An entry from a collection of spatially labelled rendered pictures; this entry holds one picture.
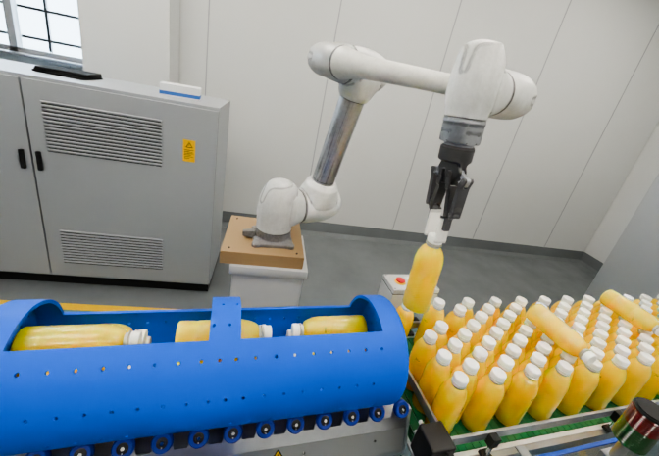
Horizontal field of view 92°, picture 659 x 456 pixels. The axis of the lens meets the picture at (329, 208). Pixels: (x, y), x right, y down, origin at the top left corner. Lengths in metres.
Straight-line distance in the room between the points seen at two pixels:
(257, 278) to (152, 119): 1.31
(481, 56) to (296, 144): 2.91
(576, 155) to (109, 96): 4.84
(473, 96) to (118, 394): 0.89
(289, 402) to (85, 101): 2.08
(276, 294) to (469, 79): 1.10
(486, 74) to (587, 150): 4.45
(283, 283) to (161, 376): 0.76
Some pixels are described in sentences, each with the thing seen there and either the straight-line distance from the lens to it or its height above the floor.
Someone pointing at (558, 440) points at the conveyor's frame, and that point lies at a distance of 1.38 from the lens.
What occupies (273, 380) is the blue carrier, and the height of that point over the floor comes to 1.16.
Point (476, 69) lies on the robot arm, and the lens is 0.75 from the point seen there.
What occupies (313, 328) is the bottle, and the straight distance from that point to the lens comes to 0.92.
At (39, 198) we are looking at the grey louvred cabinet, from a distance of 2.82.
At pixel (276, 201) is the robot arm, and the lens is 1.31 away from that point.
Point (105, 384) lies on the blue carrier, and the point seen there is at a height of 1.17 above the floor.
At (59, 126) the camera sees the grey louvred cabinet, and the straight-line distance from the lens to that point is 2.55.
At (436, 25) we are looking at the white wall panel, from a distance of 3.78.
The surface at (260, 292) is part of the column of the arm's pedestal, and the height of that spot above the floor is 0.87.
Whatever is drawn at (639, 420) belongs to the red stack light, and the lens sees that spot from 1.03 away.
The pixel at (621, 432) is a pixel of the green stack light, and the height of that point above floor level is 1.18.
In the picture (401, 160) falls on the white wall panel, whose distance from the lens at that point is 3.81.
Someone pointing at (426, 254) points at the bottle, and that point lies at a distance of 0.84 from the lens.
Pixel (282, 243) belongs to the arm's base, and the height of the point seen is 1.08.
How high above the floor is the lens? 1.77
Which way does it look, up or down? 22 degrees down
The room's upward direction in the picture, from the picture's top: 12 degrees clockwise
